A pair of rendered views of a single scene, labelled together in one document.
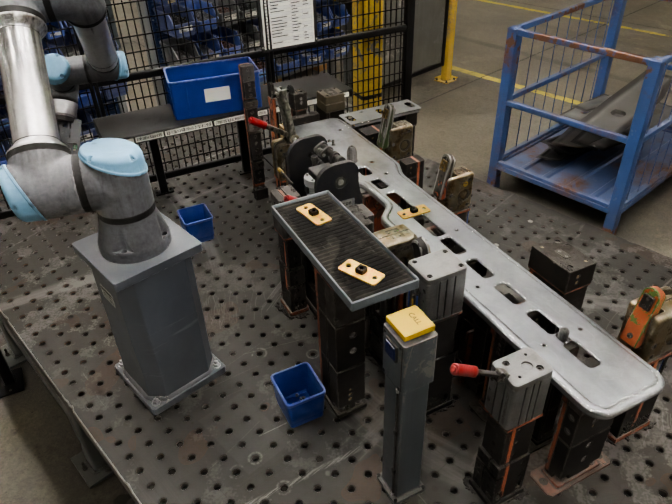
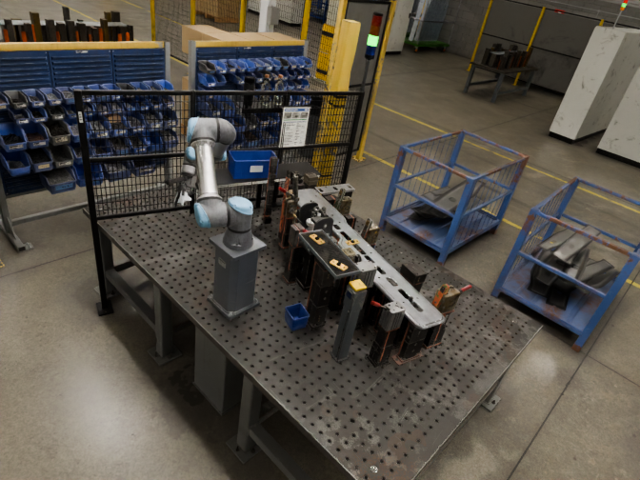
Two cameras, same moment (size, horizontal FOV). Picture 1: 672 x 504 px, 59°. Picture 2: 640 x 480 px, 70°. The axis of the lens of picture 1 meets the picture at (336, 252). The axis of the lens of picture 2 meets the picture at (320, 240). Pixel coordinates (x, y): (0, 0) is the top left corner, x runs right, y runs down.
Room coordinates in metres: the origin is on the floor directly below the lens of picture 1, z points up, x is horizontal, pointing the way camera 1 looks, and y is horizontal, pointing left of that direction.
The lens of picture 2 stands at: (-0.83, 0.37, 2.39)
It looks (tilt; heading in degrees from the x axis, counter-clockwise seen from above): 32 degrees down; 350
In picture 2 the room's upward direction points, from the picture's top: 11 degrees clockwise
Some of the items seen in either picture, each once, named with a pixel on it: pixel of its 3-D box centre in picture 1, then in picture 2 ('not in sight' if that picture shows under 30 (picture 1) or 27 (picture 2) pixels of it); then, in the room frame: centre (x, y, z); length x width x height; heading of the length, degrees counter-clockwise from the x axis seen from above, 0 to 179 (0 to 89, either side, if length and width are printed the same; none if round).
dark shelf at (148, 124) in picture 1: (228, 107); (257, 174); (2.04, 0.37, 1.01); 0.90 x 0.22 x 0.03; 116
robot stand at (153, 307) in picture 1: (155, 312); (235, 272); (1.07, 0.43, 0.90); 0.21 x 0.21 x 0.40; 42
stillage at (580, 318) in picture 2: not in sight; (576, 256); (2.25, -2.47, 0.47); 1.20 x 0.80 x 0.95; 133
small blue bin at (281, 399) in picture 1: (299, 396); (296, 317); (0.94, 0.10, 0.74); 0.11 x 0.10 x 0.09; 26
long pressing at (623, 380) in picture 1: (420, 216); (355, 245); (1.30, -0.22, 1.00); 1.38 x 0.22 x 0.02; 26
